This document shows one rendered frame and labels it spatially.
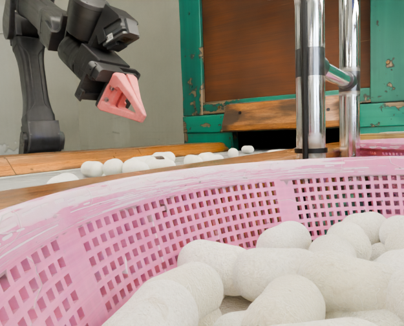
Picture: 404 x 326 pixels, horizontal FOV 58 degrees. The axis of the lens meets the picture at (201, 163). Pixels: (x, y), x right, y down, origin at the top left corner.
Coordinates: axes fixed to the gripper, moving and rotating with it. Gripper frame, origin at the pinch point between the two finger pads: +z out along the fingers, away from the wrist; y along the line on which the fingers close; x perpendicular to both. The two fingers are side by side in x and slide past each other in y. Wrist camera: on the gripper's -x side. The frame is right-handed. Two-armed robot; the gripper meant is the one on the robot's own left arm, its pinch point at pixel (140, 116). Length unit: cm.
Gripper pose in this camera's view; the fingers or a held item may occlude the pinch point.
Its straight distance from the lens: 57.9
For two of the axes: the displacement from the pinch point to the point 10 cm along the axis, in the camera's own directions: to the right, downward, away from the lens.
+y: 5.5, -0.8, 8.3
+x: -5.1, 7.6, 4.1
